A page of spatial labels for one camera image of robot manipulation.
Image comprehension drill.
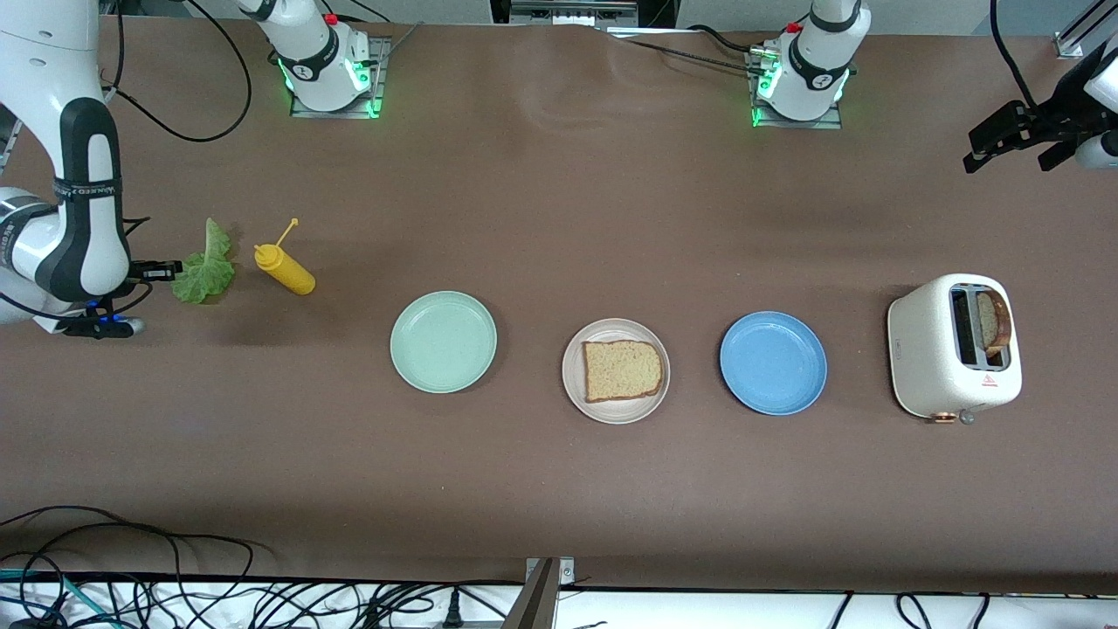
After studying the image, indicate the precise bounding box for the green lettuce leaf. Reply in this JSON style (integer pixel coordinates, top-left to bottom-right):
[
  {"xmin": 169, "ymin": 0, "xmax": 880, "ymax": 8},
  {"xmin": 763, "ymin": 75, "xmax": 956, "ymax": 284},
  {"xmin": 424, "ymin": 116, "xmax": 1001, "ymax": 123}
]
[{"xmin": 170, "ymin": 218, "xmax": 237, "ymax": 305}]

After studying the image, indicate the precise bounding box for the light brown bread slice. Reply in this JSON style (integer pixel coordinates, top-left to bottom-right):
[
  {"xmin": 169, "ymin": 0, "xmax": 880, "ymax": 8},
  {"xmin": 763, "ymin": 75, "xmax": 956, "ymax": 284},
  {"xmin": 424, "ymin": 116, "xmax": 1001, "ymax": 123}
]
[{"xmin": 582, "ymin": 340, "xmax": 663, "ymax": 404}]

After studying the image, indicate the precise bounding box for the mint green plate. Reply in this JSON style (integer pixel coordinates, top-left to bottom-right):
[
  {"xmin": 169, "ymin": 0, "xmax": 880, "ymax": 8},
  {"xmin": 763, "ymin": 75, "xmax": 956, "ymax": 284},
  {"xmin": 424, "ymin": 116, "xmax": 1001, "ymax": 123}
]
[{"xmin": 390, "ymin": 290, "xmax": 499, "ymax": 395}]

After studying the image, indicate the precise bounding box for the blue plate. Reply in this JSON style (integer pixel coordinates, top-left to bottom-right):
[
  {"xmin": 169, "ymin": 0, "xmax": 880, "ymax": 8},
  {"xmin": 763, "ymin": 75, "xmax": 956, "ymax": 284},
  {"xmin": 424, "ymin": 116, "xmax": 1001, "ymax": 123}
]
[{"xmin": 719, "ymin": 311, "xmax": 829, "ymax": 417}]

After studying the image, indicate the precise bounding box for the beige plate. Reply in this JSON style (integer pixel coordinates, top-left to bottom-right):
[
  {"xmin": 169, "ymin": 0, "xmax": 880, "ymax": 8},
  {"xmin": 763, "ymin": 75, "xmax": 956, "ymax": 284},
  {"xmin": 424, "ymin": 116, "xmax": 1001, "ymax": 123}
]
[{"xmin": 561, "ymin": 317, "xmax": 672, "ymax": 425}]

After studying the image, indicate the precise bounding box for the yellow squeeze bottle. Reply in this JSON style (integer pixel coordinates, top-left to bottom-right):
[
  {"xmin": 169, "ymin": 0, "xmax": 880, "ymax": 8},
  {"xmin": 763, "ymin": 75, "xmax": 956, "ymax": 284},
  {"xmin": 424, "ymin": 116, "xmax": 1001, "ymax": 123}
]
[{"xmin": 253, "ymin": 218, "xmax": 317, "ymax": 297}]

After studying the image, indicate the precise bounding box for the dark crust bread slice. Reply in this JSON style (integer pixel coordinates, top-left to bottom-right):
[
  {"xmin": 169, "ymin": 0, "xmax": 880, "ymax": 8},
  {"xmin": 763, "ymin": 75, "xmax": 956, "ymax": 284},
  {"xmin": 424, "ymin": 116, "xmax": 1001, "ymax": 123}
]
[{"xmin": 975, "ymin": 289, "xmax": 1013, "ymax": 356}]

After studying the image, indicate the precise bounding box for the white toaster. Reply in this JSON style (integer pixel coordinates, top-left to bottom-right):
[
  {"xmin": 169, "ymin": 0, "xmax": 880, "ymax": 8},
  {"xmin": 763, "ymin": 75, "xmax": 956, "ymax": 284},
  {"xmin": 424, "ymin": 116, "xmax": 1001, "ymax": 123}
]
[{"xmin": 887, "ymin": 273, "xmax": 1024, "ymax": 427}]

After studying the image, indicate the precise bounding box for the brown table cover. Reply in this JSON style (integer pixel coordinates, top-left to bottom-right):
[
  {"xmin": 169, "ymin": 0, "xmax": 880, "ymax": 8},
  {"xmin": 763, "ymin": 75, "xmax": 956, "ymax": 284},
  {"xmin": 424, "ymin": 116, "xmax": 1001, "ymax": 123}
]
[{"xmin": 0, "ymin": 16, "xmax": 1118, "ymax": 597}]

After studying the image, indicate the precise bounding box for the aluminium frame profile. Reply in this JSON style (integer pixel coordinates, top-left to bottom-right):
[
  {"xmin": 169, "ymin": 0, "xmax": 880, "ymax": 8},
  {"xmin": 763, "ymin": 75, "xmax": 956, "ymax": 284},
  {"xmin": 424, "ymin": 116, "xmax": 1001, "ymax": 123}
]
[{"xmin": 1054, "ymin": 0, "xmax": 1118, "ymax": 60}]

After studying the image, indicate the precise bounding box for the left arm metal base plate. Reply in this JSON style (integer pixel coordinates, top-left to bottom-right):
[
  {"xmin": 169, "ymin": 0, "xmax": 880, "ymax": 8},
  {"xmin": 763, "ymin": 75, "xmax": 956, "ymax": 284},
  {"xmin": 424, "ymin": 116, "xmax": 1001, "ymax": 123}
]
[{"xmin": 749, "ymin": 48, "xmax": 844, "ymax": 131}]

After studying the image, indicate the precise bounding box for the black base cable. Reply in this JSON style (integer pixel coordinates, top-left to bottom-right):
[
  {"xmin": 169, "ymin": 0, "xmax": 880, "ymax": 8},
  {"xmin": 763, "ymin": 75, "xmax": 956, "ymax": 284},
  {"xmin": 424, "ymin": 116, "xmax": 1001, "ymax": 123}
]
[{"xmin": 603, "ymin": 24, "xmax": 791, "ymax": 75}]

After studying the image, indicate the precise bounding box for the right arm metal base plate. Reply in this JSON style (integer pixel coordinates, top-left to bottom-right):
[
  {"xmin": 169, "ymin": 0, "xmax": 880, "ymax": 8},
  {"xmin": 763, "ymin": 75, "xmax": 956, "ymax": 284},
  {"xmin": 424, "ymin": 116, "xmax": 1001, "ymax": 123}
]
[{"xmin": 290, "ymin": 37, "xmax": 391, "ymax": 120}]

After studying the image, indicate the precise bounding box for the teal cable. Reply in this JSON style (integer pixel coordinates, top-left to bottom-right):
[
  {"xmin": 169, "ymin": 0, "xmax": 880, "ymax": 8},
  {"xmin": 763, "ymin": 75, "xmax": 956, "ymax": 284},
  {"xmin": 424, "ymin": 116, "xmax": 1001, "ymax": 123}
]
[{"xmin": 0, "ymin": 568, "xmax": 101, "ymax": 629}]

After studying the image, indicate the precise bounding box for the silver aluminium rail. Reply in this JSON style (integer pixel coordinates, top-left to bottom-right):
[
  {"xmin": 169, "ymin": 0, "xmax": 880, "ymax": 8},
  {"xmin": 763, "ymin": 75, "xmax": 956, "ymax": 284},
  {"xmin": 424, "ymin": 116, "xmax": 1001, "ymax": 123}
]
[{"xmin": 509, "ymin": 0, "xmax": 640, "ymax": 27}]

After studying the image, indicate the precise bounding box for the grey metal table bracket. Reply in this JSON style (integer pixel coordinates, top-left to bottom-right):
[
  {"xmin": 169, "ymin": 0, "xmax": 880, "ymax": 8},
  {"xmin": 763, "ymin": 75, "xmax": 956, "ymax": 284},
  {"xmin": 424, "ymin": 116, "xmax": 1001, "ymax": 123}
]
[{"xmin": 502, "ymin": 557, "xmax": 577, "ymax": 629}]

